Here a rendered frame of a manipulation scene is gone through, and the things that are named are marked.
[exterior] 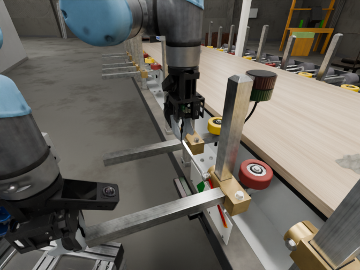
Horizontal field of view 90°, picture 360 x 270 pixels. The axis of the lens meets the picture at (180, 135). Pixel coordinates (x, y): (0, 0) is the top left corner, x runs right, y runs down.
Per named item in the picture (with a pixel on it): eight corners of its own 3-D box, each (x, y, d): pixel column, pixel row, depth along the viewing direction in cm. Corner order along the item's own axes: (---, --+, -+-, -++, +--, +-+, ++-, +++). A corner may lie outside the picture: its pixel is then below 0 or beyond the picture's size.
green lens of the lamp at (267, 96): (253, 103, 35) (256, 92, 34) (235, 92, 40) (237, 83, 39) (277, 99, 37) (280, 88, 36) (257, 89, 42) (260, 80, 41)
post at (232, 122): (212, 225, 59) (239, 78, 33) (207, 216, 62) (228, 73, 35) (222, 222, 60) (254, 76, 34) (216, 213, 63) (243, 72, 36)
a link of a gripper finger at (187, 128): (186, 149, 50) (187, 119, 45) (179, 137, 55) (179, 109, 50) (196, 146, 51) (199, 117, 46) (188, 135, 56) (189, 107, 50)
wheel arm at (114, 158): (105, 169, 59) (102, 159, 56) (105, 162, 61) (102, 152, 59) (223, 142, 71) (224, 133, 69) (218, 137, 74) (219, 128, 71)
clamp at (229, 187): (230, 217, 44) (233, 204, 42) (205, 178, 55) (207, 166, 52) (249, 210, 46) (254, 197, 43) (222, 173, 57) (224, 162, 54)
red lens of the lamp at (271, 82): (256, 90, 34) (259, 79, 33) (237, 81, 39) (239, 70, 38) (281, 87, 36) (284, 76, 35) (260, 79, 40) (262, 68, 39)
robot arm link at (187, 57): (161, 43, 40) (195, 42, 43) (162, 65, 43) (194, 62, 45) (171, 48, 35) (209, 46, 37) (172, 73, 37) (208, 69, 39)
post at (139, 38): (143, 92, 156) (135, 28, 130) (142, 91, 159) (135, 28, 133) (147, 92, 157) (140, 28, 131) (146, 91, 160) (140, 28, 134)
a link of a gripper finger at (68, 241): (74, 236, 37) (58, 210, 32) (83, 233, 37) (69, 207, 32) (70, 261, 33) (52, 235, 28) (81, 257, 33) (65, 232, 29)
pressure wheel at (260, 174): (244, 212, 48) (254, 182, 42) (227, 189, 54) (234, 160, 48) (268, 203, 50) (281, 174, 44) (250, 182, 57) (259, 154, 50)
